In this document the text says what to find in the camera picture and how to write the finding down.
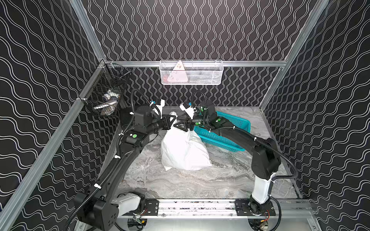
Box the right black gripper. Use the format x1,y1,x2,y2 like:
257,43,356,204
173,112,209,132

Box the white plastic bag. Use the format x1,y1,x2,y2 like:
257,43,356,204
161,125,212,171

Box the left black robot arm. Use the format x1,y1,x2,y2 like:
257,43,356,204
63,105,176,231

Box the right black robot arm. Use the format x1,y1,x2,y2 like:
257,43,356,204
173,112,281,215

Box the teal plastic basket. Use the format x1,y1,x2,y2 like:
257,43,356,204
194,111,251,152

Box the black plastic tool case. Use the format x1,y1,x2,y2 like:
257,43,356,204
119,107,134,131

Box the pink triangular card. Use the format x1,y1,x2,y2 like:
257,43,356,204
167,61,188,84

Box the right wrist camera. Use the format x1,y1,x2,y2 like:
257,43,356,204
179,103,195,119

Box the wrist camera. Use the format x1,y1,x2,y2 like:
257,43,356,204
150,99,165,112
179,103,195,119

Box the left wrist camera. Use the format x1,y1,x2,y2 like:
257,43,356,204
150,99,165,112

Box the clear plastic wall bin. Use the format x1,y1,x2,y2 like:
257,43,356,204
159,60,224,85

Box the black wire mesh basket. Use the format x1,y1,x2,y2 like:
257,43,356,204
82,65,132,117

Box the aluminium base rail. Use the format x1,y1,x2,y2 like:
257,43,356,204
80,198,314,218

